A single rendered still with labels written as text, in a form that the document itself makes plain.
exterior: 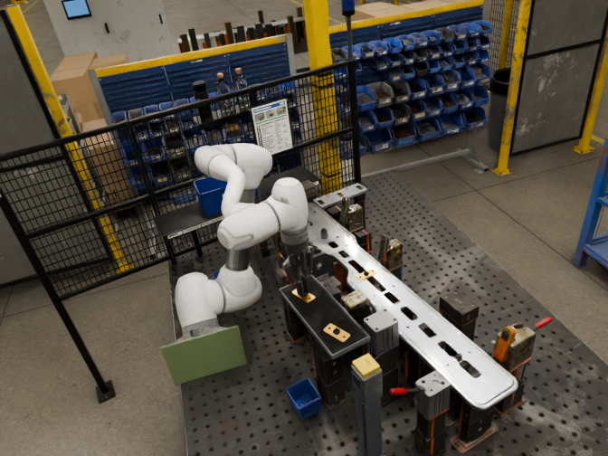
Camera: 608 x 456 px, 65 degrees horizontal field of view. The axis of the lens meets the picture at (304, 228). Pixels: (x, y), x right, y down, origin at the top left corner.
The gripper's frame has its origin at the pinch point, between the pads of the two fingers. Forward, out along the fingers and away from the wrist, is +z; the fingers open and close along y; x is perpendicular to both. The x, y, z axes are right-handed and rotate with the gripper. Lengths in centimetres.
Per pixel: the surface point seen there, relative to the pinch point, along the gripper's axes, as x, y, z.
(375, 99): 146, 214, 27
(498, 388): -63, 21, 20
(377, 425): -39, -8, 32
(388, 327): -28.5, 11.2, 10.0
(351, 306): -10.4, 12.7, 12.4
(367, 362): -36.0, -7.8, 4.1
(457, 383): -53, 14, 20
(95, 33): 675, 201, 16
